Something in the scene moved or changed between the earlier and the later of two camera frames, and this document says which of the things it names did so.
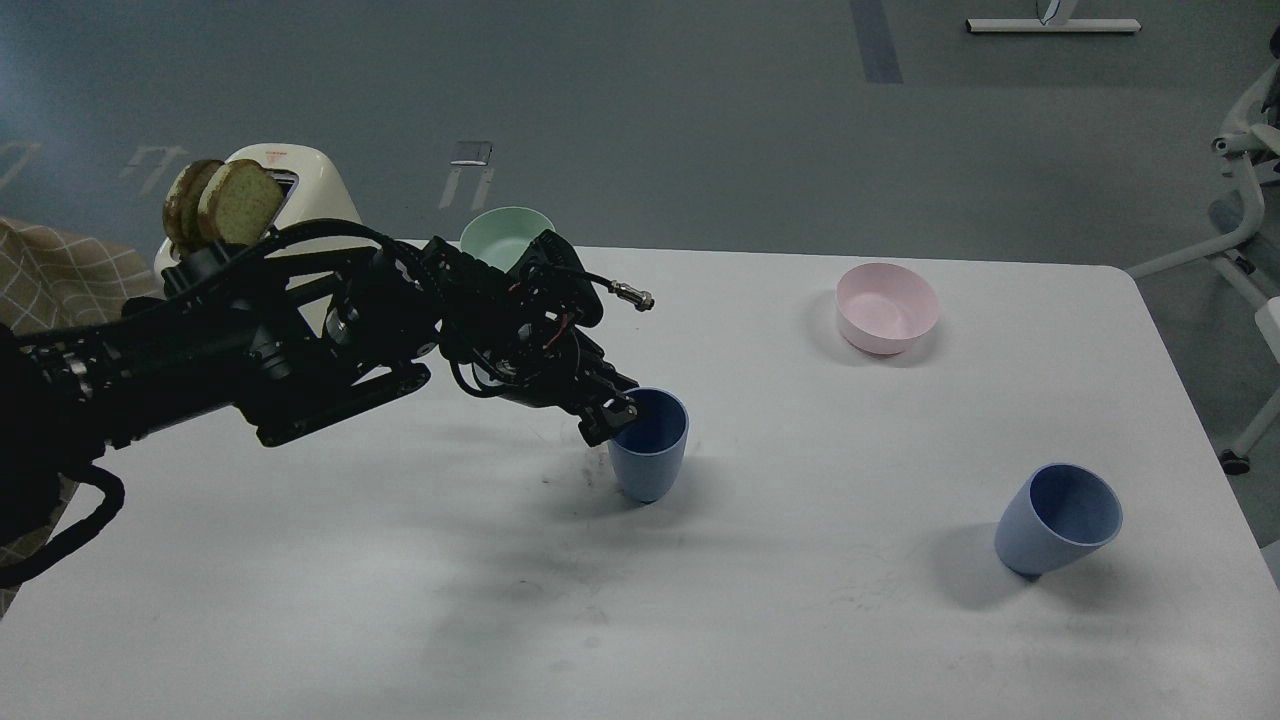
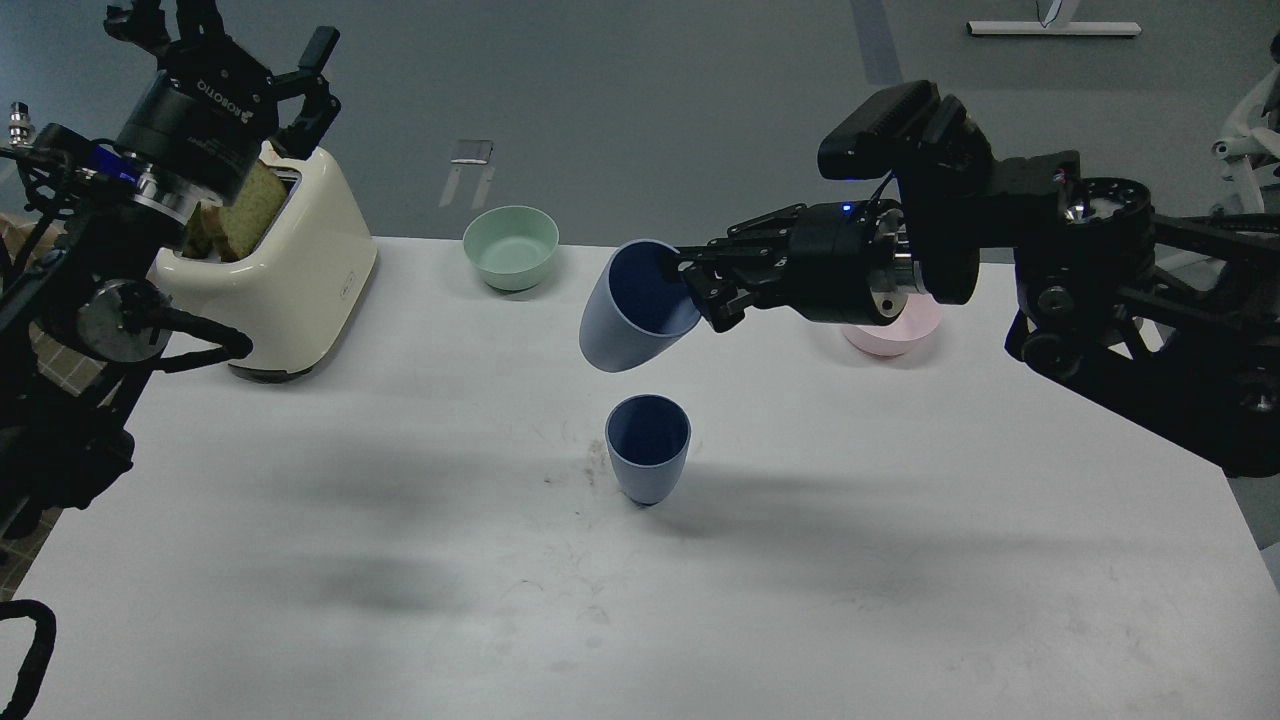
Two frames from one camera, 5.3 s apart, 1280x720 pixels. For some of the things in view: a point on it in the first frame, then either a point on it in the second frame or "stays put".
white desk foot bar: (1035, 25) stays put
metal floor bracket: (469, 153) stays put
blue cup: (1059, 514) to (639, 309)
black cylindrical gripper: (521, 334) to (205, 118)
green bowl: (499, 237) stays put
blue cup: (647, 456) stays put
